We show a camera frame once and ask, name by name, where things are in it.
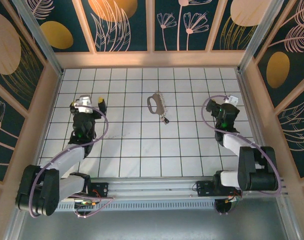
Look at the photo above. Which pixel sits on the aluminium corner post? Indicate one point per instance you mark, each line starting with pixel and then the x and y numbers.
pixel 43 42
pixel 259 37

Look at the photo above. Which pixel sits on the aluminium side rail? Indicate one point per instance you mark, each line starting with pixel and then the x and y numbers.
pixel 247 100

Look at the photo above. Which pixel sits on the peach circle gold grass panel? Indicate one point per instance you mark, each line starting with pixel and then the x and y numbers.
pixel 242 12

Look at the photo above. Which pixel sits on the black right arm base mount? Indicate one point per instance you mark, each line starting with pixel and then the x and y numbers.
pixel 206 187

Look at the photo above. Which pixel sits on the orange sun leaves panel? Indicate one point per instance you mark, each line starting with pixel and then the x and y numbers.
pixel 111 7

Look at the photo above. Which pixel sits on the grey metal sheet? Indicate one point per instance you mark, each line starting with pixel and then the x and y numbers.
pixel 151 225

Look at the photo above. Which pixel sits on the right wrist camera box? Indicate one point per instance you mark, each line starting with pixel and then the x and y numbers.
pixel 232 100

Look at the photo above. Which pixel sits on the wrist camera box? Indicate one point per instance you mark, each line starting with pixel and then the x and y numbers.
pixel 232 100
pixel 82 105

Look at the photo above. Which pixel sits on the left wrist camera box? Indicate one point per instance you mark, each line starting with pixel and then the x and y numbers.
pixel 82 105

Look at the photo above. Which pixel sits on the pink flowers wall panel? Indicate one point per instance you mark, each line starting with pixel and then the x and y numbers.
pixel 171 37

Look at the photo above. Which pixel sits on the yellow oval fern panel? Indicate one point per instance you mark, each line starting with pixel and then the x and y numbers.
pixel 278 70

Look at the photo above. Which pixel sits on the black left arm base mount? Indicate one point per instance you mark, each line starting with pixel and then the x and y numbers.
pixel 99 187

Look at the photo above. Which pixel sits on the feather and yellow oval panel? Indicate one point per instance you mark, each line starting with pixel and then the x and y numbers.
pixel 76 37

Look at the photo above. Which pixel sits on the pink and gold leaves panel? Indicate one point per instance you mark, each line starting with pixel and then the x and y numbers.
pixel 297 130

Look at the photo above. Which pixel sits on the long aluminium base rail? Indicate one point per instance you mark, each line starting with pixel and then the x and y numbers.
pixel 151 187

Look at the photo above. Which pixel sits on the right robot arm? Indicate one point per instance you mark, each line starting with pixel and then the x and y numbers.
pixel 257 170

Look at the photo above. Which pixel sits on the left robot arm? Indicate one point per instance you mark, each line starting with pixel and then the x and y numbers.
pixel 36 190

